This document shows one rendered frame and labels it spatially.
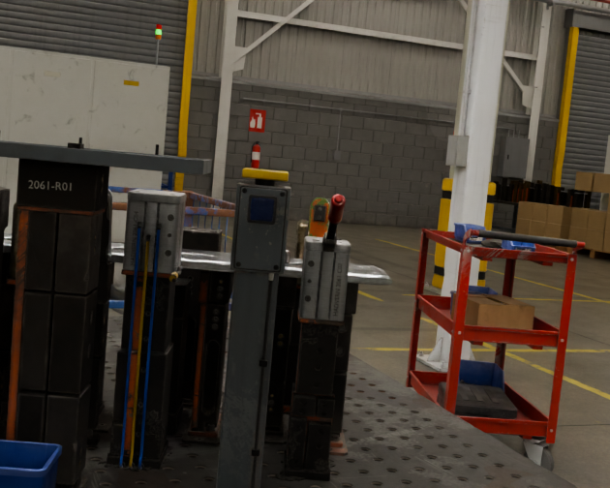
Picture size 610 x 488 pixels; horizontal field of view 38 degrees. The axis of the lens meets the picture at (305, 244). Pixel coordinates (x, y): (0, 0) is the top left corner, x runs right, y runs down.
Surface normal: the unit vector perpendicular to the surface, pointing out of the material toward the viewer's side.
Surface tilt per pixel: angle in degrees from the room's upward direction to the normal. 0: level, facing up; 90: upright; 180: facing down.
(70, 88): 90
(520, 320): 90
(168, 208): 90
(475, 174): 90
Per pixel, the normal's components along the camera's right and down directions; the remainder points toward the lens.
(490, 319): 0.24, 0.11
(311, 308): 0.03, 0.10
